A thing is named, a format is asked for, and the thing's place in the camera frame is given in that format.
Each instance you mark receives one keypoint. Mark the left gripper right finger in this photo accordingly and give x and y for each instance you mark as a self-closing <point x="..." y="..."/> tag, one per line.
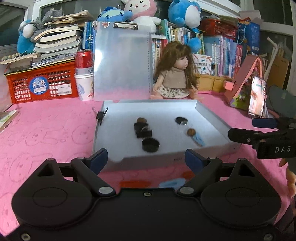
<point x="205" y="171"/>

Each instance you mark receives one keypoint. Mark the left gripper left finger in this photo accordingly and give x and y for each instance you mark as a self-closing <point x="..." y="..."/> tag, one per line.
<point x="88" y="169"/>

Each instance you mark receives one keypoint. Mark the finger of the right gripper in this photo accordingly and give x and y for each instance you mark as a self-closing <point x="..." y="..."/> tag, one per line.
<point x="280" y="123"/>
<point x="249" y="137"/>

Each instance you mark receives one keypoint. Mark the red crayon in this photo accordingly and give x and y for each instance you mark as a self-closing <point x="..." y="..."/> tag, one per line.
<point x="135" y="184"/>
<point x="188" y="175"/>

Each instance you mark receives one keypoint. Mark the blue hair clip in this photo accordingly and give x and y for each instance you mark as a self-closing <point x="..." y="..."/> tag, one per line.
<point x="174" y="183"/>
<point x="198" y="140"/>

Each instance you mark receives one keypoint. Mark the brown nut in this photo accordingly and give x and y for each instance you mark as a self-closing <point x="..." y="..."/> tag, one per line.
<point x="191" y="132"/>
<point x="141" y="120"/>

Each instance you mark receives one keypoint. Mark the black small cap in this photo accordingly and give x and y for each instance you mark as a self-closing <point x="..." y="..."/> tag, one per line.
<point x="181" y="121"/>

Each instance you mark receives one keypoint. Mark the black round lid cup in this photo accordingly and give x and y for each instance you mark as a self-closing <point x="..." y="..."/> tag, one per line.
<point x="150" y="145"/>

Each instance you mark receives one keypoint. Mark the black ring cap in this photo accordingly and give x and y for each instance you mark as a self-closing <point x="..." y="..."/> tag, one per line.
<point x="138" y="126"/>

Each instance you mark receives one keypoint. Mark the black binder clip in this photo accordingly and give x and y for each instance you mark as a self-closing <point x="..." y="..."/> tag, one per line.
<point x="145" y="133"/>

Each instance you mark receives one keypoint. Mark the right human hand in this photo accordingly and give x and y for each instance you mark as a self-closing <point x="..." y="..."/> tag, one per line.
<point x="291" y="178"/>

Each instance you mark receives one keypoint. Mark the smartphone on stand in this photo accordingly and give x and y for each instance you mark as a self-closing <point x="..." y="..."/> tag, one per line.
<point x="257" y="97"/>

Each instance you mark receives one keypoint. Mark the pink phone stand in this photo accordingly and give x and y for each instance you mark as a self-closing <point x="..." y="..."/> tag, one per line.
<point x="237" y="93"/>

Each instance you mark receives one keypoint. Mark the binder clip on box edge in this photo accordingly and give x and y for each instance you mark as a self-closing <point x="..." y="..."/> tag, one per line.
<point x="100" y="116"/>

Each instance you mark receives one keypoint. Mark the grey cardboard box tray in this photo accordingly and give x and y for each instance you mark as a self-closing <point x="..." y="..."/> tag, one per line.
<point x="117" y="135"/>

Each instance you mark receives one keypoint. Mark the wooden drawer shelf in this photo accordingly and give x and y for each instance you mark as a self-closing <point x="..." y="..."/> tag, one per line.
<point x="212" y="83"/>

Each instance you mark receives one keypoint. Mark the row of books on shelf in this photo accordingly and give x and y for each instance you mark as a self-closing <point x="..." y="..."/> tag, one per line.
<point x="217" y="47"/>

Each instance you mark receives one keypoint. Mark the red plastic crate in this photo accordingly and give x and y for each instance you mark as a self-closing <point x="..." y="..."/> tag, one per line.
<point x="44" y="83"/>

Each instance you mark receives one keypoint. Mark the white paper cup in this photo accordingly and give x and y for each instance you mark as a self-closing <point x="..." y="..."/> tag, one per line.
<point x="84" y="78"/>

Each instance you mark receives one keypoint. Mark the brown haired baby doll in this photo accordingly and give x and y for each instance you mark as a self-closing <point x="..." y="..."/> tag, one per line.
<point x="175" y="74"/>

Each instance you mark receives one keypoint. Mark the open book at left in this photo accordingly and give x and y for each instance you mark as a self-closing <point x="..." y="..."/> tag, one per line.
<point x="6" y="117"/>

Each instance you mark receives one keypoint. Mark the red soda can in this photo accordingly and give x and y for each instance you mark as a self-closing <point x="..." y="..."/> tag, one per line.
<point x="84" y="58"/>

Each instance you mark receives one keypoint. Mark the red basket on shelf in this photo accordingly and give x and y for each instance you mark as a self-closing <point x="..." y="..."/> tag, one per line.
<point x="213" y="27"/>

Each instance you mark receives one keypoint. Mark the translucent clipboard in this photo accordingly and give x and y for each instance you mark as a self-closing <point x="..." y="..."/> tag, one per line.
<point x="122" y="61"/>

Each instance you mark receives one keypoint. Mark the stack of books on crate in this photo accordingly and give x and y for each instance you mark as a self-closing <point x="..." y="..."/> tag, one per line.
<point x="57" y="38"/>

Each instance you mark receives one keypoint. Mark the blue plush toy right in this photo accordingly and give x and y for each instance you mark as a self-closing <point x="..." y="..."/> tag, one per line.
<point x="184" y="13"/>

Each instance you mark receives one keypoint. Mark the blue plush toy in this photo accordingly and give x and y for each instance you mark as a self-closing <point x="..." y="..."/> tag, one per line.
<point x="24" y="44"/>
<point x="184" y="13"/>
<point x="111" y="14"/>

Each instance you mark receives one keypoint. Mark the blue plush toy left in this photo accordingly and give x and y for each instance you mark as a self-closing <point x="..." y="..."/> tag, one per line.
<point x="24" y="44"/>

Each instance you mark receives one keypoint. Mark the blue plush toy middle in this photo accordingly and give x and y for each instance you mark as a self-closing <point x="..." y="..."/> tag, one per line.
<point x="111" y="14"/>

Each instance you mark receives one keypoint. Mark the pink white bunny plush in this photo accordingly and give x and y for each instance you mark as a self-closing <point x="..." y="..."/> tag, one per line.
<point x="143" y="12"/>

